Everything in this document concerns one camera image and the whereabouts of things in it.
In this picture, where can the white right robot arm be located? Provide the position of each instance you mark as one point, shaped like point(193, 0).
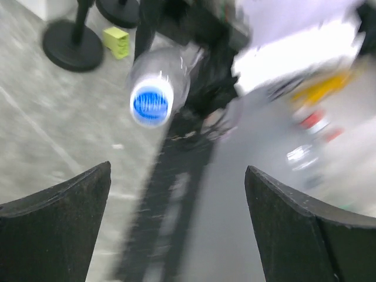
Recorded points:
point(205, 49)

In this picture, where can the clear bottle blue ring cap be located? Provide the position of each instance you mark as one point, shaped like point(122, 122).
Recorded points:
point(167, 63)

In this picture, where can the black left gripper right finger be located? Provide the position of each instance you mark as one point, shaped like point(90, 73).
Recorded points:
point(301, 238)

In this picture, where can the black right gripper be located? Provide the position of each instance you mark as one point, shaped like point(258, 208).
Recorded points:
point(205, 23)

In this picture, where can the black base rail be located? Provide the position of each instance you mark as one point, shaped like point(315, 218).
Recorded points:
point(155, 243)

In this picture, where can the purple microphone on stand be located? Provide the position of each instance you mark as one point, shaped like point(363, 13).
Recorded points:
point(122, 13)

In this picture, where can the green toy brick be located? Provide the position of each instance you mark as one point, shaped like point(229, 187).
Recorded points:
point(117, 41)

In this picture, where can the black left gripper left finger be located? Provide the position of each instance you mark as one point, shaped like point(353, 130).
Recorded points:
point(50, 235)

